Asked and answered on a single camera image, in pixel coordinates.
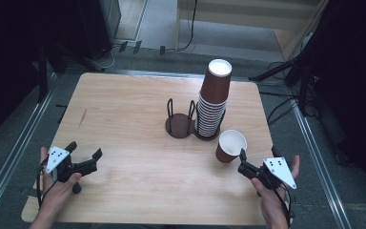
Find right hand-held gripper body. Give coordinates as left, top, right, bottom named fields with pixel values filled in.
left=237, top=156, right=297, bottom=191

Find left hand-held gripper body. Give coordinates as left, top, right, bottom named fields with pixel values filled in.
left=46, top=146, right=98, bottom=195

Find single brown paper cup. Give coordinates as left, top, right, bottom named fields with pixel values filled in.
left=214, top=129, right=248, bottom=164

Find stack of brown paper cups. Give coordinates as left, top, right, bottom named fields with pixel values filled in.
left=195, top=58, right=234, bottom=138

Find dark brown cup holder rack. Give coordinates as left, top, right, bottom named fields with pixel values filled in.
left=165, top=97, right=227, bottom=141

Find person's right hand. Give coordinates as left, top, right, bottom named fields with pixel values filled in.
left=251, top=155, right=300, bottom=221

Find person's left hand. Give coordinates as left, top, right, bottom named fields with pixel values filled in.
left=39, top=146, right=83, bottom=211

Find black metal stand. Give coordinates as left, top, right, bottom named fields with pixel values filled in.
left=37, top=41, right=69, bottom=103

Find black tripod stand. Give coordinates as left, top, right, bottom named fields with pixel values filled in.
left=248, top=47, right=319, bottom=116

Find dark cabinet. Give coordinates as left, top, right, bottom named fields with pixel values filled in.
left=77, top=0, right=122, bottom=60

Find light wooden furniture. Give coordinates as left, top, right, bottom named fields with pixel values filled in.
left=175, top=0, right=329, bottom=61

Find right hand-held gripper cable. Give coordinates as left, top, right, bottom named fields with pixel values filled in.
left=275, top=183, right=295, bottom=229

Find hand-held gripper cable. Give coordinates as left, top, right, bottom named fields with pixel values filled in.
left=275, top=183, right=295, bottom=229
left=35, top=164, right=51, bottom=208

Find left hand-held gripper cable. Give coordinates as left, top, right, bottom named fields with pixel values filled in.
left=35, top=164, right=51, bottom=208

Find aluminium floor rail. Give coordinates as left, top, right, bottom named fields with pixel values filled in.
left=0, top=71, right=58, bottom=212
left=290, top=98, right=355, bottom=229

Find black floor cables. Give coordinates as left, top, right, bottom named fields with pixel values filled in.
left=266, top=92, right=300, bottom=126

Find white cable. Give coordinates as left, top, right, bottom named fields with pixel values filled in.
left=91, top=44, right=122, bottom=70

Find black hanging cable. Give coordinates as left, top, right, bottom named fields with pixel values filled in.
left=173, top=0, right=198, bottom=52

